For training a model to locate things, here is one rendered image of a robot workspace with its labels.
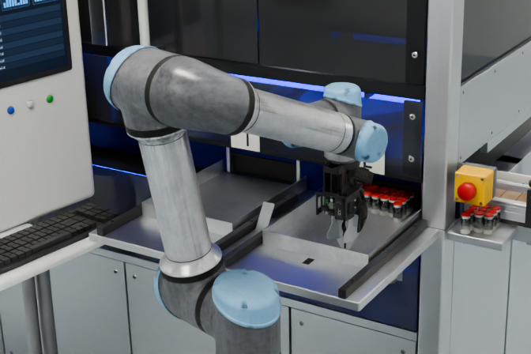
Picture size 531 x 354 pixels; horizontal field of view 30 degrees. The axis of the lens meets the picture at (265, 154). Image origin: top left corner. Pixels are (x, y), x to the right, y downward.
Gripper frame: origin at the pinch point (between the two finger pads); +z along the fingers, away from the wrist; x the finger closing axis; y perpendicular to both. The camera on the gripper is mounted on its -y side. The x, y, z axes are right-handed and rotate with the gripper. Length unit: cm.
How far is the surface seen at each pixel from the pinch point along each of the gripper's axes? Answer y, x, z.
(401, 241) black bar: -10.5, 7.9, 1.9
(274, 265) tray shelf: 9.5, -12.4, 3.9
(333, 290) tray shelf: 13.6, 4.0, 3.9
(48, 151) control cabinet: -3, -88, -6
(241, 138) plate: -23.9, -42.1, -9.9
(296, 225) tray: -10.4, -18.5, 3.7
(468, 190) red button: -20.6, 18.7, -8.6
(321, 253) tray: 2.0, -5.2, 2.6
